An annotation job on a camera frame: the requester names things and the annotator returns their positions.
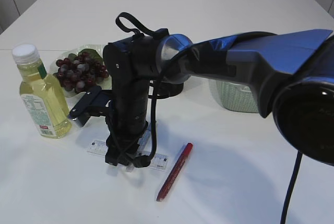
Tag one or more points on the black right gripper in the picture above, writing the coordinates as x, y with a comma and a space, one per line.
122, 147

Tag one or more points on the clear plastic ruler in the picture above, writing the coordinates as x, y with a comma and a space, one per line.
159, 162

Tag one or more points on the purple artificial grape bunch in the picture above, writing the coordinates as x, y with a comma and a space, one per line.
78, 73

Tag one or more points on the yellow tea drink bottle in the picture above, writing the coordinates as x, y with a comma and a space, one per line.
41, 93

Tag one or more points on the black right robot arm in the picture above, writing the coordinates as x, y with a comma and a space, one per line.
290, 77

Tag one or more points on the green wavy plastic plate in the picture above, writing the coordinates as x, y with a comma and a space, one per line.
96, 51

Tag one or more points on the black mesh pen holder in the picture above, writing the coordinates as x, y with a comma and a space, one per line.
165, 89

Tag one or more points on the red marker pen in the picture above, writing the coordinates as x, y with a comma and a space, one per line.
167, 185

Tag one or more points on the green woven plastic basket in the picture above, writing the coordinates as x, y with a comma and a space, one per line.
233, 97

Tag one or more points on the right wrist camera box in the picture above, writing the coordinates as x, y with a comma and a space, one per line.
94, 103

